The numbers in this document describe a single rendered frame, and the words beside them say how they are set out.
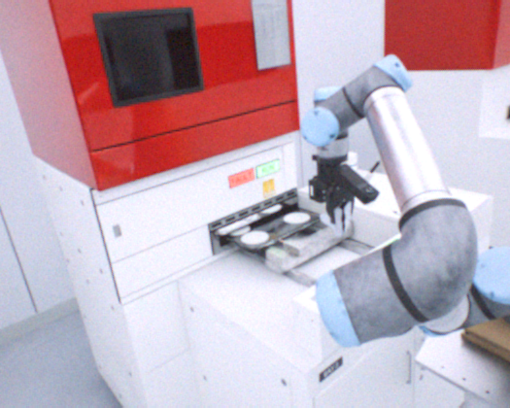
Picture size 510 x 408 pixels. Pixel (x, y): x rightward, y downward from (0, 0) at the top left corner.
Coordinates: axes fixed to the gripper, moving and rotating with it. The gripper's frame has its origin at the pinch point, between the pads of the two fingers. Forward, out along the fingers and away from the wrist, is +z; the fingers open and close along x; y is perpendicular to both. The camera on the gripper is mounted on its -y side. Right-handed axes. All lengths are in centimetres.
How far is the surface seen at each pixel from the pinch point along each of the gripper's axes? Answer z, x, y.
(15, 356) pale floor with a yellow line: 111, 69, 188
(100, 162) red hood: -20, 37, 54
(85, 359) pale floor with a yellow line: 111, 40, 153
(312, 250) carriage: 22.9, -18.3, 29.1
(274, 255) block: 20.0, -4.4, 32.7
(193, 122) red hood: -24, 6, 54
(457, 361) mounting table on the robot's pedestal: 28.7, -7.8, -26.4
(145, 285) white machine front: 25, 31, 59
